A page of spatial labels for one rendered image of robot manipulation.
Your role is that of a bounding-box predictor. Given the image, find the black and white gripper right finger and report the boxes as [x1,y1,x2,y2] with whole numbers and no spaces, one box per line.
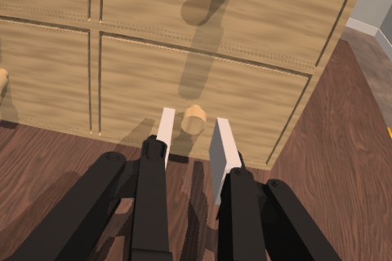
[209,117,342,261]

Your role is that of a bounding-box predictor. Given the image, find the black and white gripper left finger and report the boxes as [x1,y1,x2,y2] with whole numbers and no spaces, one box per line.
[3,107,175,261]

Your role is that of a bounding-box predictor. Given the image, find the light wooden chest of drawers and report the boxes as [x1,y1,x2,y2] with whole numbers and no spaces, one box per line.
[0,0,357,170]

